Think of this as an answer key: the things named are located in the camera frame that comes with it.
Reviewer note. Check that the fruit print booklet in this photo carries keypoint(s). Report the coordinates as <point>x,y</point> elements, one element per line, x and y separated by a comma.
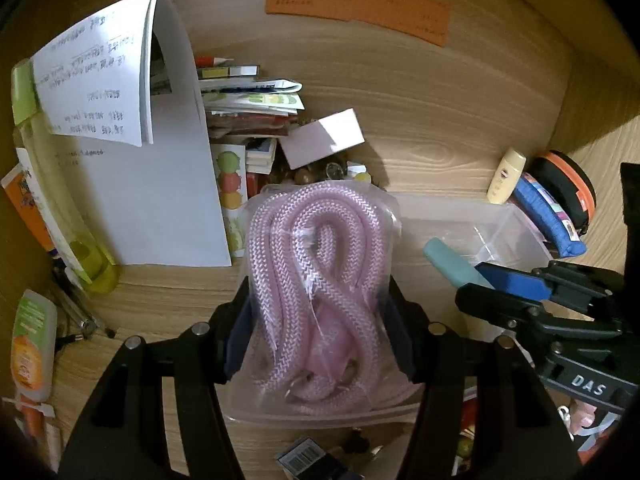
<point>230,190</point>

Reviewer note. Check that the green transparent bottle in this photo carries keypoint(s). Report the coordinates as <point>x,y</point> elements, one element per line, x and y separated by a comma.
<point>30,125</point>

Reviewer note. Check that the orange white tube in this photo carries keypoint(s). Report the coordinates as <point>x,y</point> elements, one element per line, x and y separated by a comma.
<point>40,435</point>

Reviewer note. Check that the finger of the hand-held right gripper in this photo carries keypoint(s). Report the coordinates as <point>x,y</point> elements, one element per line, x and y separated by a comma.
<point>495,305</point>
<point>510,280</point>

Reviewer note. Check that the person's right hand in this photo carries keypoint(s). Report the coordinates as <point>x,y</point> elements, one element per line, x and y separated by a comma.
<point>584,417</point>

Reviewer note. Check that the teal plastic tube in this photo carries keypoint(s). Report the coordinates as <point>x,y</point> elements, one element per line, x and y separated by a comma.
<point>447,260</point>

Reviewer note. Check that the handwritten white paper sheets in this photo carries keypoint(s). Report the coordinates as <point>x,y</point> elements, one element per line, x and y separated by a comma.
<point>95,75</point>

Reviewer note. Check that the orange black round case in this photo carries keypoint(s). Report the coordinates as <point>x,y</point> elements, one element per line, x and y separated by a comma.
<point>570,180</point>

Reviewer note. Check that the blue pouch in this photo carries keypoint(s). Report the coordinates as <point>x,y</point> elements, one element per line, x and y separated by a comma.
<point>545,215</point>

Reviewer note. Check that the large white paper folder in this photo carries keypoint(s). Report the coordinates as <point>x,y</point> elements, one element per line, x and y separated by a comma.
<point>160,200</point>

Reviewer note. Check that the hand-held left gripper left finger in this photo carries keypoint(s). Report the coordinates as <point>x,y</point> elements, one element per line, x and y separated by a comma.
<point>236,345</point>

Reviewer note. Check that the dark blue barcode box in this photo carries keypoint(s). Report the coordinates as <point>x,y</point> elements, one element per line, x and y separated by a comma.
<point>305,457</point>

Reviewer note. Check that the stack of books and packets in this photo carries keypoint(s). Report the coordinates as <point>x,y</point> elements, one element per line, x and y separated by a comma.
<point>250,105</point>

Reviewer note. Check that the orange paper note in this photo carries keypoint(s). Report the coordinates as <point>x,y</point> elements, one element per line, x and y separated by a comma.
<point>350,0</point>

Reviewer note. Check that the pile of small trinkets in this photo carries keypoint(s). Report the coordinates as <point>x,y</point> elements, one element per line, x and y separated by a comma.
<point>320,172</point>

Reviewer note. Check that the cluster of dark pens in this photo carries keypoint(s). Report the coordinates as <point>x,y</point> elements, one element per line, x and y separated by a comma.
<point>75,310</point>

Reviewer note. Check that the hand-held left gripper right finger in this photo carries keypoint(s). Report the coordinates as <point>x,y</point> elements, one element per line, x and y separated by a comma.
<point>400,332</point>

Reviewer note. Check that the wooden desktop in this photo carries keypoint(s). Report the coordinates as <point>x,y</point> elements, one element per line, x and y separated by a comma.
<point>165,300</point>

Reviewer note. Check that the small white card box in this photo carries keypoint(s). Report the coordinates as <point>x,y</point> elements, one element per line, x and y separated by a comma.
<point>325,137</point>

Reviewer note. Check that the orange label squeeze bottle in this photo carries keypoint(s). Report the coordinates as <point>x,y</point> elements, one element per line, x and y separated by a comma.
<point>32,345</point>

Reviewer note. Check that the clear plastic container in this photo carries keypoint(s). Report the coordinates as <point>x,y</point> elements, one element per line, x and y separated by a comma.
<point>500,230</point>

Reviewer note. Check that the small yellow cream bottle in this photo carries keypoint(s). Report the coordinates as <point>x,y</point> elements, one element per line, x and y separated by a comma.
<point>507,175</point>

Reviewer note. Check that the orange book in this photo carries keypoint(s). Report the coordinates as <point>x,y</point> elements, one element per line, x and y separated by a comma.
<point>27,210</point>

